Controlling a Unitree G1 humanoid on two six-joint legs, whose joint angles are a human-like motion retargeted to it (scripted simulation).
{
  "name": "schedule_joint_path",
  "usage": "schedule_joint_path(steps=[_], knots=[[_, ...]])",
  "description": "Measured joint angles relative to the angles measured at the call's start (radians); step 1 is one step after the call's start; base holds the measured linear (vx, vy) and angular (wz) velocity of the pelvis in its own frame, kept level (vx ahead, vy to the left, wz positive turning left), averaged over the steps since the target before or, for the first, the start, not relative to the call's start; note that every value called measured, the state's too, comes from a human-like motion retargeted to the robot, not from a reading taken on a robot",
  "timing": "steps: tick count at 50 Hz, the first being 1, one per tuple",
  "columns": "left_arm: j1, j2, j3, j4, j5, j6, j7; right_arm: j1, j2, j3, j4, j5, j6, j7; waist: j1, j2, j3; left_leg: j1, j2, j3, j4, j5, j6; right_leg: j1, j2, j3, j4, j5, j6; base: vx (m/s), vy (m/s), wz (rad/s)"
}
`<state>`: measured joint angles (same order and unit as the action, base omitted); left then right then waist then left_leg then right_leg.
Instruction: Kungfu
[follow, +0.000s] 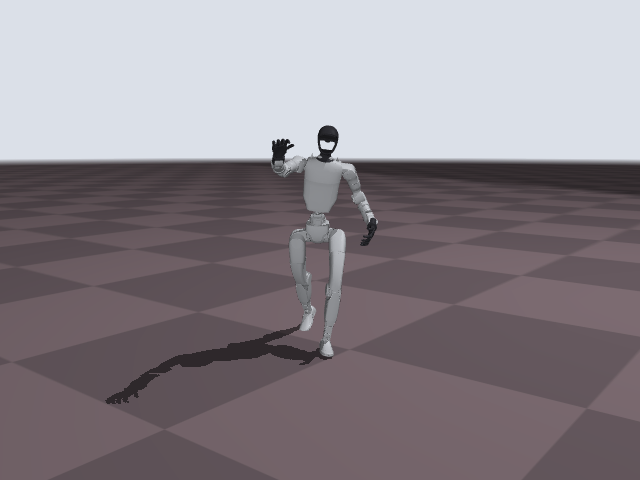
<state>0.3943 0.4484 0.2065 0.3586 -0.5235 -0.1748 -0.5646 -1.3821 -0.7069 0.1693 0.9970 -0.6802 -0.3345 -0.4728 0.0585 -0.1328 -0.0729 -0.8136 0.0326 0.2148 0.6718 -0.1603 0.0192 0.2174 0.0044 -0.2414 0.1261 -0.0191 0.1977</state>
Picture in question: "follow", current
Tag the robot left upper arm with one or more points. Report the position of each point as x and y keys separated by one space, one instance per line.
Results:
x=349 y=173

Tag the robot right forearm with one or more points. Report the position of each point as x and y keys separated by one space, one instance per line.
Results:
x=278 y=167

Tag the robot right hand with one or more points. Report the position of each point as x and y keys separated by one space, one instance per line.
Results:
x=279 y=149

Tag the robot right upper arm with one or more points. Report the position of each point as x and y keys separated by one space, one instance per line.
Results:
x=297 y=164

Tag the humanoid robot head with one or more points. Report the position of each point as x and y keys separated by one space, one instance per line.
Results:
x=327 y=134

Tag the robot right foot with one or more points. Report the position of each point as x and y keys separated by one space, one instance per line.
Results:
x=307 y=320

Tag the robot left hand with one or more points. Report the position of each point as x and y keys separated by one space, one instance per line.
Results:
x=371 y=227

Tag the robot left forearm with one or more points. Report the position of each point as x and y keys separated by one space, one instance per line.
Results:
x=365 y=210

